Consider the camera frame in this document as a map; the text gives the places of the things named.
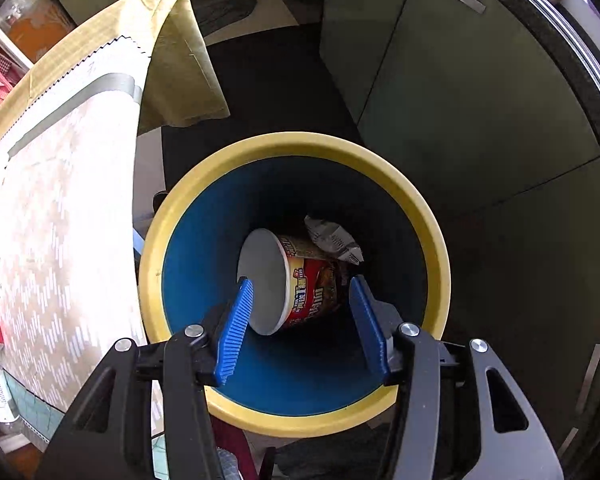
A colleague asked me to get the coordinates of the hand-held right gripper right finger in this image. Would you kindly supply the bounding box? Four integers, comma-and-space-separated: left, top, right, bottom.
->
347, 274, 566, 480

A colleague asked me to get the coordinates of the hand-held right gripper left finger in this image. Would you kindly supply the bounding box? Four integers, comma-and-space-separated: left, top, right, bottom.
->
35, 277, 256, 480

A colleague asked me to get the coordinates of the red instant noodle cup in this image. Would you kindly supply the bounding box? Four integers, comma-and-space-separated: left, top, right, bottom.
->
237, 228, 353, 337

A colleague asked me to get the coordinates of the silver wrapper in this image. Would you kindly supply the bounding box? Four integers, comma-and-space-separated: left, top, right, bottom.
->
304, 214, 365, 265

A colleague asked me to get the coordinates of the yellow rimmed blue trash bin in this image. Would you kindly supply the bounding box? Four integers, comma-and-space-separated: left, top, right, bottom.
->
137, 132, 452, 435

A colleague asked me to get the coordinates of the dark red chair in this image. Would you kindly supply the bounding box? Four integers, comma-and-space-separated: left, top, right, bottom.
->
210, 415, 261, 480

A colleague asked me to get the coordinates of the black stool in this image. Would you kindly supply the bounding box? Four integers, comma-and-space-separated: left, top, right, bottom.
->
260, 435, 396, 480

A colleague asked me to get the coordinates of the beige patterned tablecloth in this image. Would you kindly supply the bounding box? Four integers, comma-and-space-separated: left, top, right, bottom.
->
0, 0, 231, 441

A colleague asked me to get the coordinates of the green door cabinet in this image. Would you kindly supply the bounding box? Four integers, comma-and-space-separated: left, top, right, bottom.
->
320, 0, 600, 461

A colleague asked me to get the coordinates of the dark patterned floor mat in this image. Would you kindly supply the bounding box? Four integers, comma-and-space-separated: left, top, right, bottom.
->
195, 0, 258, 36

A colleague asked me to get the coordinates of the black kitchen countertop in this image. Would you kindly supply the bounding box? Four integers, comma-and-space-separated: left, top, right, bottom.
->
480, 0, 600, 186

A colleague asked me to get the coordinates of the red checked cloth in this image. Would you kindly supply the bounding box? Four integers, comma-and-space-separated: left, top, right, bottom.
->
0, 47, 31, 126

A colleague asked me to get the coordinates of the wooden glass door cabinet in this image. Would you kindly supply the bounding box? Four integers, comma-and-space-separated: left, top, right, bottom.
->
0, 0, 76, 68

